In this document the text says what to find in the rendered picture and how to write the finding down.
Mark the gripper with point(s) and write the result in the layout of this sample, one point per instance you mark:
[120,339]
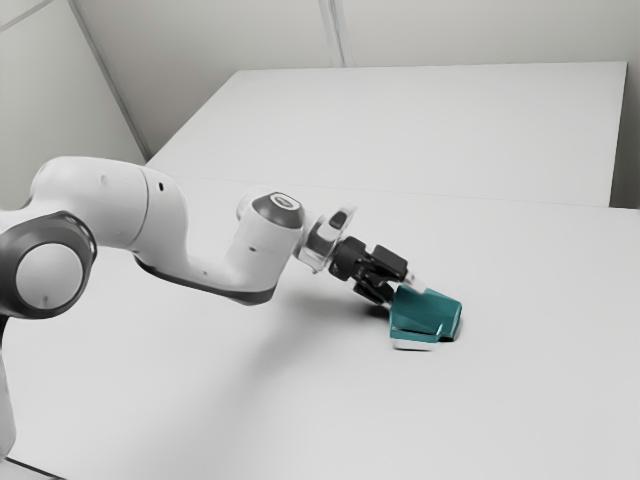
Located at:
[350,257]

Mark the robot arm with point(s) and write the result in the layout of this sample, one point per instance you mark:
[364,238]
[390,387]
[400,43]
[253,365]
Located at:
[150,225]

